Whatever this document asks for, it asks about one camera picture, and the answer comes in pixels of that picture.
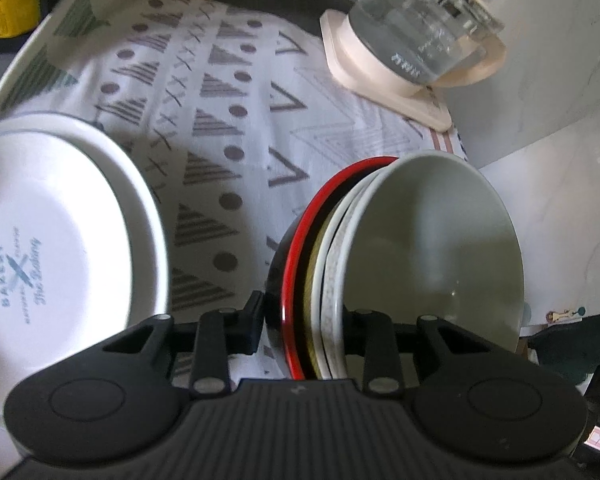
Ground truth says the large plain white plate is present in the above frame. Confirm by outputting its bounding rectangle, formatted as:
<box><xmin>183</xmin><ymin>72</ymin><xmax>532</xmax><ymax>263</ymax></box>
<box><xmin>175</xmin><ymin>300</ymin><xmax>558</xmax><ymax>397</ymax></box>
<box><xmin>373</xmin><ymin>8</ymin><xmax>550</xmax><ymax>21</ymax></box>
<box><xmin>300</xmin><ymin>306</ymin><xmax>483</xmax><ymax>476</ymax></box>
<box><xmin>0</xmin><ymin>112</ymin><xmax>173</xmax><ymax>431</ymax></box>

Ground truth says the cream kettle base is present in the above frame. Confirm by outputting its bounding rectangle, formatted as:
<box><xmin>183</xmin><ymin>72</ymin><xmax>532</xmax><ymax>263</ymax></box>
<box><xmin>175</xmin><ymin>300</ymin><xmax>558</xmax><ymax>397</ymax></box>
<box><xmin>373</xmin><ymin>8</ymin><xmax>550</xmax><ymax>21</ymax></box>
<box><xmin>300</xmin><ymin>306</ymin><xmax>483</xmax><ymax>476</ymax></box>
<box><xmin>320</xmin><ymin>9</ymin><xmax>452</xmax><ymax>133</ymax></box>

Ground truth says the black bowl with red rim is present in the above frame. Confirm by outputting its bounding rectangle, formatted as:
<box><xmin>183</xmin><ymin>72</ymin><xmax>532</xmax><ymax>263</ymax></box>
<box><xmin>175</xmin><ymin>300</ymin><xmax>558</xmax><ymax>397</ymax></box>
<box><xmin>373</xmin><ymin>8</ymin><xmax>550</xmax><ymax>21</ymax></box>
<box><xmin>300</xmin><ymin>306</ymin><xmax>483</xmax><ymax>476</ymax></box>
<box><xmin>266</xmin><ymin>156</ymin><xmax>400</xmax><ymax>381</ymax></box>

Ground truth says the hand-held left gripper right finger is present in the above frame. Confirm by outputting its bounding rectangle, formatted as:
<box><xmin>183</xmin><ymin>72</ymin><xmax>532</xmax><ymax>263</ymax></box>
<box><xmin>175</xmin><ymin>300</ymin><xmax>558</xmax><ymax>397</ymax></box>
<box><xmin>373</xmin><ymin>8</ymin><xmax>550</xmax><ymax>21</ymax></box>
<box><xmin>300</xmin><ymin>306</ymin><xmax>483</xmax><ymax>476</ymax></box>
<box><xmin>342</xmin><ymin>307</ymin><xmax>503</xmax><ymax>397</ymax></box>

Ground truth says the dark green cloth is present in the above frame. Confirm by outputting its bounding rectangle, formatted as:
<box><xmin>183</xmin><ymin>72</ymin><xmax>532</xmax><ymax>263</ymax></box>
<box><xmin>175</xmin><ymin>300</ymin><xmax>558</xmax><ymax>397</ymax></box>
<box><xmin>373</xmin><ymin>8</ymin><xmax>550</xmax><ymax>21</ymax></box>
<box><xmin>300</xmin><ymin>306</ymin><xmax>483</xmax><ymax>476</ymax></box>
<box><xmin>527</xmin><ymin>312</ymin><xmax>600</xmax><ymax>391</ymax></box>

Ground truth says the small cartoon sticker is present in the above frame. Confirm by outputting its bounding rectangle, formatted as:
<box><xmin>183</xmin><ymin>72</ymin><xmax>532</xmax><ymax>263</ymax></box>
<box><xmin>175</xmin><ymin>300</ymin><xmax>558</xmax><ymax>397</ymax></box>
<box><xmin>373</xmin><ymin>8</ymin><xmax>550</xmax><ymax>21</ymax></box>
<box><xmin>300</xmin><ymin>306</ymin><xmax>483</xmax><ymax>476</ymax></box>
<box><xmin>545</xmin><ymin>306</ymin><xmax>587</xmax><ymax>325</ymax></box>

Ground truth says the white plate with crossed print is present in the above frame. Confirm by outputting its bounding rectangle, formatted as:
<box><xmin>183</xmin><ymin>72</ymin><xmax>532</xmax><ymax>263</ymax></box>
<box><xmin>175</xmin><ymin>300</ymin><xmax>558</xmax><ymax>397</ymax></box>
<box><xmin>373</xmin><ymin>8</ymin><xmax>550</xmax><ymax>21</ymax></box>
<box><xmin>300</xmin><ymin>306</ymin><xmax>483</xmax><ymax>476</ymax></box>
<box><xmin>0</xmin><ymin>130</ymin><xmax>168</xmax><ymax>413</ymax></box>

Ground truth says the pale green bowl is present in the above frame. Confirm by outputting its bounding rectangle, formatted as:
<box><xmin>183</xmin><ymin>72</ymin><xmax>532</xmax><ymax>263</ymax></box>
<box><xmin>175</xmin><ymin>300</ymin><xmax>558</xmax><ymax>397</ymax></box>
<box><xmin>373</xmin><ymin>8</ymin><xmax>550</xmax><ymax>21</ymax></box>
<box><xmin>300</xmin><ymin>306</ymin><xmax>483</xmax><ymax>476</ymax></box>
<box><xmin>320</xmin><ymin>150</ymin><xmax>525</xmax><ymax>378</ymax></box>

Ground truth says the white speckled bowl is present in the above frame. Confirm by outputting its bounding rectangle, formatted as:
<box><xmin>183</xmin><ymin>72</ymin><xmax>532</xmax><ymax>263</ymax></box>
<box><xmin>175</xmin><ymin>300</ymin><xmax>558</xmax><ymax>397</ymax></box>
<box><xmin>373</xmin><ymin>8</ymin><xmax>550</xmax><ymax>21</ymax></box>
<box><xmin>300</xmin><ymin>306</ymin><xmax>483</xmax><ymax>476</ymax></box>
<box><xmin>311</xmin><ymin>180</ymin><xmax>381</xmax><ymax>380</ymax></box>

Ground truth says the glass kettle with cream lid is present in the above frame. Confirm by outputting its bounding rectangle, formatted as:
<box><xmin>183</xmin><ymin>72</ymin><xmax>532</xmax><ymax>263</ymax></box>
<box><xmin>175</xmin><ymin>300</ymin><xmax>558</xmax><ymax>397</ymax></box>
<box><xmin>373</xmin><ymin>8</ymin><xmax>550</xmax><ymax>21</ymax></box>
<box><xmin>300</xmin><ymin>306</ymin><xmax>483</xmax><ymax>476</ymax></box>
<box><xmin>347</xmin><ymin>0</ymin><xmax>508</xmax><ymax>98</ymax></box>

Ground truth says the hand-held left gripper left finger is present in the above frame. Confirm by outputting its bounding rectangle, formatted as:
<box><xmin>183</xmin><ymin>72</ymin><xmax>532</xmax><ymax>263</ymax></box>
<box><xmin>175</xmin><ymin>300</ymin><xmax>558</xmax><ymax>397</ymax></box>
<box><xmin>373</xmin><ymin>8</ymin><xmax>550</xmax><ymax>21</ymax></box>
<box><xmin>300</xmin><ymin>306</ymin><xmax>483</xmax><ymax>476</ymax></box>
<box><xmin>100</xmin><ymin>290</ymin><xmax>267</xmax><ymax>398</ymax></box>

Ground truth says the patterned white grey cloth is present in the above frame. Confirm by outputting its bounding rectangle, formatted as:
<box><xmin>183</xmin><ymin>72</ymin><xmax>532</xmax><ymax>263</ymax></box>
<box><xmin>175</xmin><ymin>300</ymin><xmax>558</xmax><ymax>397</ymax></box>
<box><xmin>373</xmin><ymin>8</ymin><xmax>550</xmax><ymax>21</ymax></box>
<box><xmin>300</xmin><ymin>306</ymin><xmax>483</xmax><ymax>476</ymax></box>
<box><xmin>0</xmin><ymin>0</ymin><xmax>468</xmax><ymax>391</ymax></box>

